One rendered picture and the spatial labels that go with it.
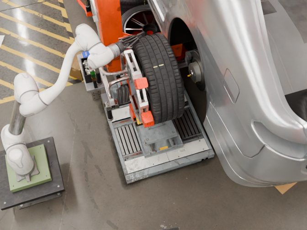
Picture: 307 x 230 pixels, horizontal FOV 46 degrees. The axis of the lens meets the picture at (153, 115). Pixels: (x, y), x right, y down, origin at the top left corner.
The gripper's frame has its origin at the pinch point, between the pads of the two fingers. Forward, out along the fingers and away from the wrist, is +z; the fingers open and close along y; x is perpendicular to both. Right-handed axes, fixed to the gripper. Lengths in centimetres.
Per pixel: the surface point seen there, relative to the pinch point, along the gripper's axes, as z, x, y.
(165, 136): 10, -107, 8
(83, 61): -7, -59, -77
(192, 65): 33, -35, 18
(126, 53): -8.5, -13.6, -6.5
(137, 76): -15.4, -19.5, 11.8
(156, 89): -11.2, -25.3, 25.4
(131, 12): 66, -49, -95
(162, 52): 7.0, -10.6, 14.0
